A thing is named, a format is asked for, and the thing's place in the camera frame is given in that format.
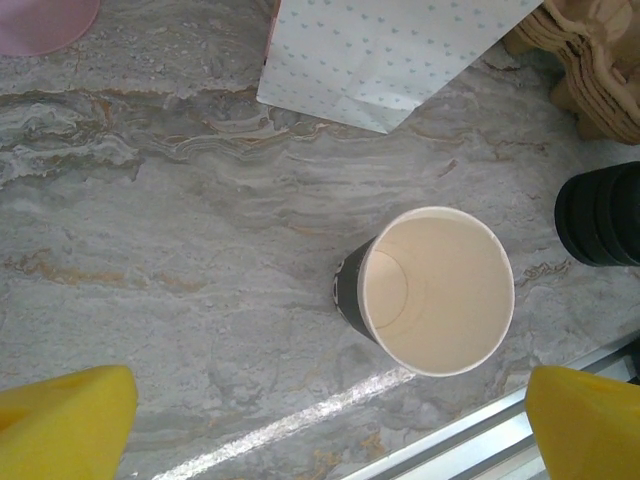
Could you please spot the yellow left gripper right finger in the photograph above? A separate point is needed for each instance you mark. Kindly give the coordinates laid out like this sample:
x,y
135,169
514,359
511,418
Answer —
x,y
590,435

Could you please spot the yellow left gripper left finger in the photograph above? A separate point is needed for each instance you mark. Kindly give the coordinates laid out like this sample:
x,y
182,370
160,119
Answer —
x,y
60,430

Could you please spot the white paper gift bag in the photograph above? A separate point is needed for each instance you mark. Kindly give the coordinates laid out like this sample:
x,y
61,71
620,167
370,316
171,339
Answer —
x,y
375,55

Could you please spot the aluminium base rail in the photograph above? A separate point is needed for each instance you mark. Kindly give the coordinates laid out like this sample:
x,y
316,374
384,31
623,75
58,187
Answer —
x,y
475,430

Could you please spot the pink cylindrical holder cup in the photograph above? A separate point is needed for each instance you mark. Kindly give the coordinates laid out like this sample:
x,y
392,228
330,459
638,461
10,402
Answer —
x,y
40,25

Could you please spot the stack of black lids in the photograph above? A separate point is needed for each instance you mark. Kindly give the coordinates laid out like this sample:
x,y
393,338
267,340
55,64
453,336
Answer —
x,y
605,215

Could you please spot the brown pulp carrier stack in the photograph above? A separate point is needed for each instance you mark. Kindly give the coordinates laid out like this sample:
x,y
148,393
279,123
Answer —
x,y
600,75

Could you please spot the black paper coffee cup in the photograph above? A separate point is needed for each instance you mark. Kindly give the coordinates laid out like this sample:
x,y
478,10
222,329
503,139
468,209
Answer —
x,y
440,290

